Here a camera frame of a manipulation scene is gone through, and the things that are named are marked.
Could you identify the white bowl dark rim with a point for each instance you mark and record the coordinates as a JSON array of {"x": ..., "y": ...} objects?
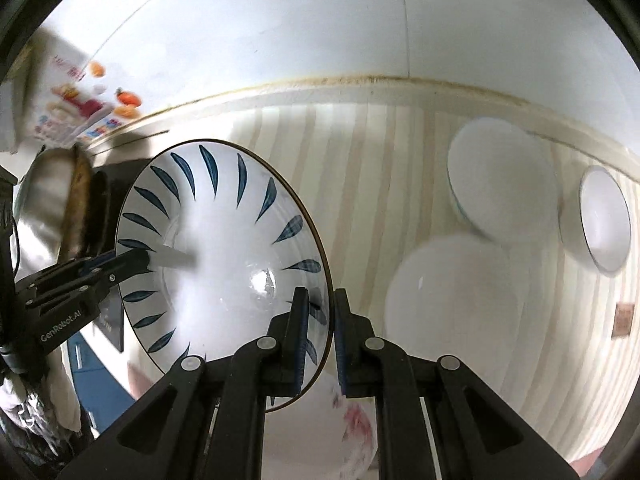
[{"x": 602, "y": 220}]

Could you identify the colourful printed poster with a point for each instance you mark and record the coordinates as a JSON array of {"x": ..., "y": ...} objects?
[{"x": 75, "y": 105}]

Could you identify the pink floral bowl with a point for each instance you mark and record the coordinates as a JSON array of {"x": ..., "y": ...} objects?
[{"x": 320, "y": 435}]

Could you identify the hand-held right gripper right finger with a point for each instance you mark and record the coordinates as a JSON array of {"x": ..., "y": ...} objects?
[{"x": 342, "y": 355}]

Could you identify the blue cabinet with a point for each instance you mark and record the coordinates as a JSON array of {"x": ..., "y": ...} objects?
[{"x": 97, "y": 380}]

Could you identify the black flat board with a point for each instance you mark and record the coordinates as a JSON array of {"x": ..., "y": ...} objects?
[{"x": 111, "y": 320}]

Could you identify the white bowl blue base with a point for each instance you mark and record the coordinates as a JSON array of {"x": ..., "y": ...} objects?
[{"x": 502, "y": 180}]

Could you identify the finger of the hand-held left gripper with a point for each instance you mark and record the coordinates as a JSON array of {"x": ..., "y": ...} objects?
[
  {"x": 97, "y": 261},
  {"x": 131, "y": 264}
]

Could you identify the white plate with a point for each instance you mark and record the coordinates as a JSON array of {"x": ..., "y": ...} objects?
[{"x": 452, "y": 300}]

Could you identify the small brown square tag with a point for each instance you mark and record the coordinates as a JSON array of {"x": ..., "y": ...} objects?
[{"x": 622, "y": 320}]

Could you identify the blue leaf pattern bowl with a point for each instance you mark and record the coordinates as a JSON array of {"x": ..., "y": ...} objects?
[{"x": 225, "y": 240}]

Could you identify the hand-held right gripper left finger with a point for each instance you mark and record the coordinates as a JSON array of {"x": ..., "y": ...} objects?
[{"x": 299, "y": 360}]

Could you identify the white cloth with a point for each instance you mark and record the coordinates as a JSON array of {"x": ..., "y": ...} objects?
[{"x": 35, "y": 400}]

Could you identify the metal pot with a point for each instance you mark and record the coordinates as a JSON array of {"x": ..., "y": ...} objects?
[{"x": 42, "y": 200}]

